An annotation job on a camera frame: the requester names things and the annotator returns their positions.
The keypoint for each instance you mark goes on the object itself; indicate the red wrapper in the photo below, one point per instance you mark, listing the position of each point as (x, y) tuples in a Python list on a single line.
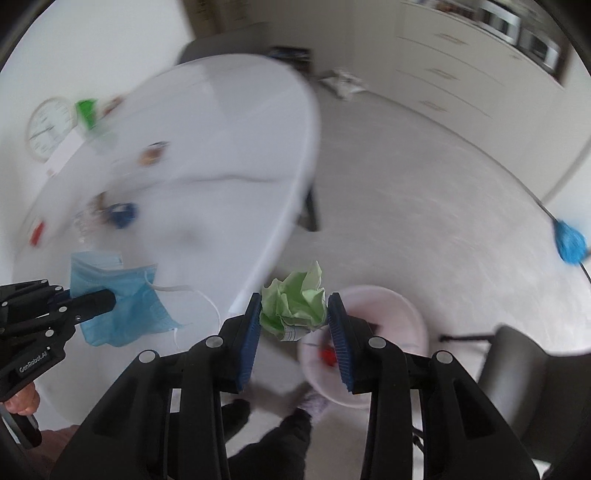
[(328, 355)]

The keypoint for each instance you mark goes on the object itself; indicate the white countertop appliance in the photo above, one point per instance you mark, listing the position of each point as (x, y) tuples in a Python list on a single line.
[(501, 21)]

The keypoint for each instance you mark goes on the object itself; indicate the person's left hand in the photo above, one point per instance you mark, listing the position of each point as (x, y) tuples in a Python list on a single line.
[(21, 399)]

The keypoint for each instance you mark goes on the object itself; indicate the white wall clock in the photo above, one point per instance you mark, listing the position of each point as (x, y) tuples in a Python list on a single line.
[(51, 127)]

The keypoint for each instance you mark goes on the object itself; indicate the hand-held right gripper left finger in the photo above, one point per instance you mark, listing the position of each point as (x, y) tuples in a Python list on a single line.
[(247, 341)]

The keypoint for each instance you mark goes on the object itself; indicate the white paper card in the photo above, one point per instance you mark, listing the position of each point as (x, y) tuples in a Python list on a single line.
[(64, 152)]

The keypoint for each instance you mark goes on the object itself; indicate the brown white snack wrapper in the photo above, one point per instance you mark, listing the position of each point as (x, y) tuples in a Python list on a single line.
[(153, 153)]

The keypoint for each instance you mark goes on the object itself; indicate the pink plastic bin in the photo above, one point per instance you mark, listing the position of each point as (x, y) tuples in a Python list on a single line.
[(397, 318)]

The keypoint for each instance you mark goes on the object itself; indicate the clear packet red label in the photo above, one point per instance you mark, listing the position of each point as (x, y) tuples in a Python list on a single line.
[(115, 105)]

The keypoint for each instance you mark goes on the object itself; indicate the green plastic packet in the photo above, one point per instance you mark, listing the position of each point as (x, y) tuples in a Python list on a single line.
[(87, 113)]

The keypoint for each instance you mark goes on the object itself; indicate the beige tote bag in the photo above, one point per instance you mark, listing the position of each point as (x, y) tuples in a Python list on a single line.
[(341, 81)]

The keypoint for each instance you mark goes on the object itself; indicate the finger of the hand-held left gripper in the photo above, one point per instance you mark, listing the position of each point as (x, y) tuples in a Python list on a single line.
[(92, 303), (27, 290)]

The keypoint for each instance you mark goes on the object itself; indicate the green paper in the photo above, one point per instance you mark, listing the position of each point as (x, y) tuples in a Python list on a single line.
[(298, 300)]

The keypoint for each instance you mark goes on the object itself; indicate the clear plastic wrapper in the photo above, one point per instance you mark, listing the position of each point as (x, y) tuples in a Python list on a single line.
[(85, 224)]

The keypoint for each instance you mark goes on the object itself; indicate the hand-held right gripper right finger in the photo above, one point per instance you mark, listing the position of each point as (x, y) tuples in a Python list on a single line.
[(340, 341)]

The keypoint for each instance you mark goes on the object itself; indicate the beige drawer cabinet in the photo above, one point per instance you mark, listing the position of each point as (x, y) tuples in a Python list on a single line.
[(461, 69)]

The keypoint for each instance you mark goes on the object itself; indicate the small red box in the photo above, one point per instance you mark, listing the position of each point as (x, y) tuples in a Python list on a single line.
[(37, 233)]

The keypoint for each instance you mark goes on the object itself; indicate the blue face mask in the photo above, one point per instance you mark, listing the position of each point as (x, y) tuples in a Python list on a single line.
[(124, 304)]

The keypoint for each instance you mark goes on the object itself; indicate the blue patterned carton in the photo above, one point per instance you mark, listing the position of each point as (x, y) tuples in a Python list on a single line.
[(122, 214)]

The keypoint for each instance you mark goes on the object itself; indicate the grey chair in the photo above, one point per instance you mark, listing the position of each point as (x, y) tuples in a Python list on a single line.
[(521, 383), (203, 50)]

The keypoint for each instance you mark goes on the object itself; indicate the silver countertop appliance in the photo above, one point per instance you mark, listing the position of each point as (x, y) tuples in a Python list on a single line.
[(540, 46)]

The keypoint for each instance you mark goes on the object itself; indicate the blue mop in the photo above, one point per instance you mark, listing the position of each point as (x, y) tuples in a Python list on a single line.
[(570, 240)]

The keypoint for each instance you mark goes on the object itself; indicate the person's dark trouser leg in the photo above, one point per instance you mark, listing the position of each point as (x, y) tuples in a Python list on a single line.
[(272, 443)]

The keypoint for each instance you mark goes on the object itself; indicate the grey fuzzy slipper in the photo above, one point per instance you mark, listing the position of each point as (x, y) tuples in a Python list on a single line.
[(314, 401)]

